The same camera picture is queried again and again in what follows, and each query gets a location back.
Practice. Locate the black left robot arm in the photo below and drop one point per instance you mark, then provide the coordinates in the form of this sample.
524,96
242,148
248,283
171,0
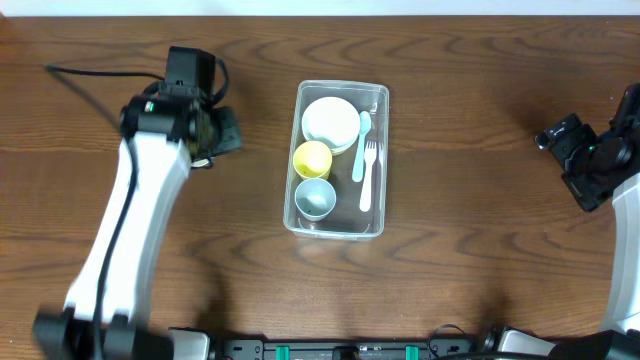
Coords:
107,308

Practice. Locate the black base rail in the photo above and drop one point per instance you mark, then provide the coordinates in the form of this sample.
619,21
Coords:
350,350

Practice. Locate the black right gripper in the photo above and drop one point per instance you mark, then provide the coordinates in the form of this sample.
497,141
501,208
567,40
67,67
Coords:
560,136

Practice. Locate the grey plastic cup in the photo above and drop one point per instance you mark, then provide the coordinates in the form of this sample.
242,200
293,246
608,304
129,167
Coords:
315,199

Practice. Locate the pink plastic fork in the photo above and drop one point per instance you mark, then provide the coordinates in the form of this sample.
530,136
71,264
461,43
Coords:
370,157

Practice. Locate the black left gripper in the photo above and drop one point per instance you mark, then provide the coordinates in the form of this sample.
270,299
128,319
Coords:
228,130

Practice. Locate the yellow plastic bowl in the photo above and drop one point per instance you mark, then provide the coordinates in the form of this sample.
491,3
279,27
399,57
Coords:
342,149

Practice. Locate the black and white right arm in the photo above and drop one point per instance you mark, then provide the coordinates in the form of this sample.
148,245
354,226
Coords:
618,337

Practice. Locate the yellow plastic cup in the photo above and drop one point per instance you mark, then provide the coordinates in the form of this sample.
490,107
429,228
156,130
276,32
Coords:
312,159

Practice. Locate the white plastic cup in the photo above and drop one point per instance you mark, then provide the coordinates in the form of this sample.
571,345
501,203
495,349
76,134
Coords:
203,164

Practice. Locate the mint green plastic spoon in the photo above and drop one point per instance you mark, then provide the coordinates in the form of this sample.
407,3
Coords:
365,127

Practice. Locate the clear plastic storage container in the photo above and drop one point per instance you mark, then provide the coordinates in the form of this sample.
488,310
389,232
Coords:
346,221

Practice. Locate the white plastic bowl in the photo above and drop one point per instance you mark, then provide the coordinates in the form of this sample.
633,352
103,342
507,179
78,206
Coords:
331,120

